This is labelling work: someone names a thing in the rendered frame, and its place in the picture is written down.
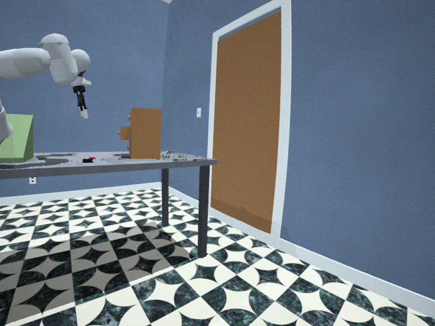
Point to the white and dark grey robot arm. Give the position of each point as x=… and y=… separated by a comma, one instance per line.
x=55, y=55

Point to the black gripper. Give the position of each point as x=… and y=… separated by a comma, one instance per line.
x=80, y=97

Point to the brown wooden chest of drawers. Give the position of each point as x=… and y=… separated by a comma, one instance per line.
x=146, y=133

